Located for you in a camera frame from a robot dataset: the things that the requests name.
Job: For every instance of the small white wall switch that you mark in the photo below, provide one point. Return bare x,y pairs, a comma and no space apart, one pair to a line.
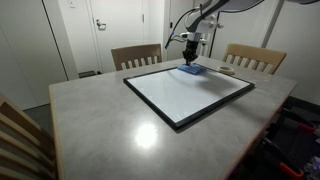
72,3

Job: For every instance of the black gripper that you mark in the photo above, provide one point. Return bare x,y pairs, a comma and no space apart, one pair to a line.
192,47

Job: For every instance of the light wooden slat chair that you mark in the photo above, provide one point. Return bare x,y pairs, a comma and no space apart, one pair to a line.
20,133
260,53

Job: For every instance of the black door latch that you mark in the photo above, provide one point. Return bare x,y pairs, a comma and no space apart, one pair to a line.
171,25

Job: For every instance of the white closet door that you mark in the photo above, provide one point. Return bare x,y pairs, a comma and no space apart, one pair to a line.
178,10

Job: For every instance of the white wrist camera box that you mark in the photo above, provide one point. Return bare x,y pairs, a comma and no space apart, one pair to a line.
204,41

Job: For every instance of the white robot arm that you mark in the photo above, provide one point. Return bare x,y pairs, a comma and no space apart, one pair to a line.
200,23

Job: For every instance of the white door with lever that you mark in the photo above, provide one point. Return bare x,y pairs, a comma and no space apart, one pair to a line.
120,20

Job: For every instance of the brown wooden slat chair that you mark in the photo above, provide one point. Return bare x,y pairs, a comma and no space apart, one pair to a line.
136,52

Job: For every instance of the black framed whiteboard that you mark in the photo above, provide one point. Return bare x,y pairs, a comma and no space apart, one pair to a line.
180,96

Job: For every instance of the beige masking tape roll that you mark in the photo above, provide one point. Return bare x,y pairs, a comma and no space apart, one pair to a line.
226,73

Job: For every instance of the blue microfibre cloth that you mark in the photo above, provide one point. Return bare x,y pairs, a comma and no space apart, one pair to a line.
193,69

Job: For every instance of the black clamp orange grip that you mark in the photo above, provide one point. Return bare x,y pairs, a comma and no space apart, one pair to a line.
306,127
291,170

